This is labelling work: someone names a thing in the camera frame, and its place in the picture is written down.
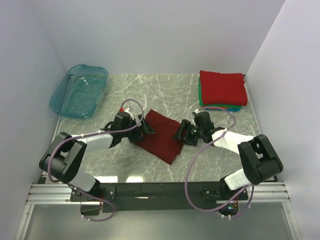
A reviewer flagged folded red t-shirt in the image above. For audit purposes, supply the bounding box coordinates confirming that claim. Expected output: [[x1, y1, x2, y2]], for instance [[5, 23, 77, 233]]
[[199, 70, 248, 106]]

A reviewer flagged blue transparent plastic bin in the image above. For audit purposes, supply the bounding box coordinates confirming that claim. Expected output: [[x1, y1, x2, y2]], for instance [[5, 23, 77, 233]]
[[50, 64, 109, 119]]

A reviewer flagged folded orange t-shirt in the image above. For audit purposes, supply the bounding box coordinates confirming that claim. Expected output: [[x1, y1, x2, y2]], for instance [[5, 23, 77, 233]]
[[203, 106, 240, 112]]

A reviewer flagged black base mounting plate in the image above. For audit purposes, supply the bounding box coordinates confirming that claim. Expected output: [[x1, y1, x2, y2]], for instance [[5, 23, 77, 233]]
[[69, 181, 251, 216]]

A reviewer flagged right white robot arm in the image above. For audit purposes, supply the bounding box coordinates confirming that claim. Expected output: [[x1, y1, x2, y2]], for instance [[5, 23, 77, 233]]
[[172, 110, 284, 200]]

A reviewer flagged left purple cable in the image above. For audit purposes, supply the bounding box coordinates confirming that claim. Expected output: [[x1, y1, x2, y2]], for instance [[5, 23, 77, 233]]
[[46, 99, 146, 223]]

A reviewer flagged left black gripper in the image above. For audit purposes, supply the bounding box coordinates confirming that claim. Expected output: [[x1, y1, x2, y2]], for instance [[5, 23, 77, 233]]
[[121, 114, 155, 144]]

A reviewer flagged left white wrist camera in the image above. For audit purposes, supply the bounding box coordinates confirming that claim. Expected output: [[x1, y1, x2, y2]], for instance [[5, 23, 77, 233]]
[[119, 106, 134, 117]]

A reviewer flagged aluminium frame rail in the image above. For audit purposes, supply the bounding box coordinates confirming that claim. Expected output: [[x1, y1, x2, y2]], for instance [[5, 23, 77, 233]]
[[26, 182, 291, 205]]

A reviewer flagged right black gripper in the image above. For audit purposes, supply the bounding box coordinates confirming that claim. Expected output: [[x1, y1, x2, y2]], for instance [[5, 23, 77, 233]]
[[172, 119, 204, 147]]

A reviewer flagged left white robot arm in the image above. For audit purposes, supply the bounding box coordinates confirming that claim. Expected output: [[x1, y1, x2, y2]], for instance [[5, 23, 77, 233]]
[[39, 111, 155, 201]]

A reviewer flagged dark red t-shirt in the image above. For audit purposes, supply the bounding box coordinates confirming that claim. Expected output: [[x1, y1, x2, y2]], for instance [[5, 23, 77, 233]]
[[135, 109, 184, 165]]

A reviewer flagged folded blue t-shirt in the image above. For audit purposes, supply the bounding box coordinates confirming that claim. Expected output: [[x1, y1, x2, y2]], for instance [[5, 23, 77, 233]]
[[204, 107, 241, 112]]

